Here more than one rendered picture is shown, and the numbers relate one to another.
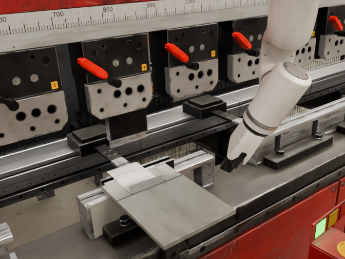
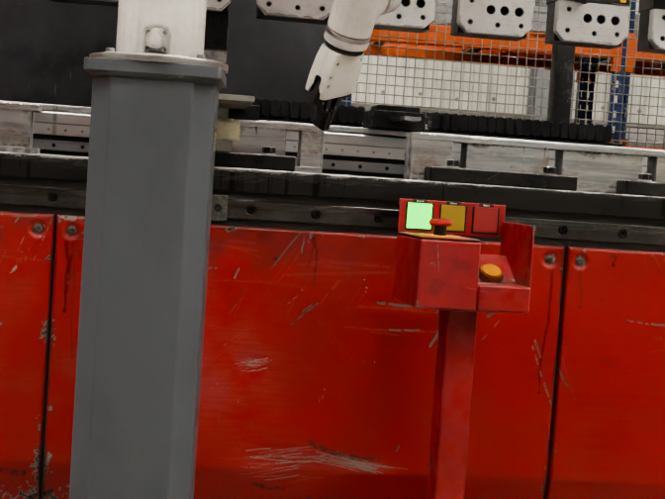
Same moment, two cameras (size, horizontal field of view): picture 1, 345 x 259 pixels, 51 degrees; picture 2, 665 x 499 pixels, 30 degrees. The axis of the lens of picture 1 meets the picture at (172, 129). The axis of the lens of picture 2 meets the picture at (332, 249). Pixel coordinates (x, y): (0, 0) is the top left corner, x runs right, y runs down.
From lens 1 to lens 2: 1.85 m
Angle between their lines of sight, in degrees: 32
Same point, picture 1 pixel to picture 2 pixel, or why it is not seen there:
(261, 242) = (366, 268)
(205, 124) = (392, 151)
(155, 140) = (294, 144)
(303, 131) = (523, 160)
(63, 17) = not seen: outside the picture
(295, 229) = not seen: hidden behind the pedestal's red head
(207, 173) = (311, 149)
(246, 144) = (319, 61)
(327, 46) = (564, 18)
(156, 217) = not seen: hidden behind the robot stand
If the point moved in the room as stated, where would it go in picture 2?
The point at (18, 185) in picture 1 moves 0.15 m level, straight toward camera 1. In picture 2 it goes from (83, 130) to (68, 126)
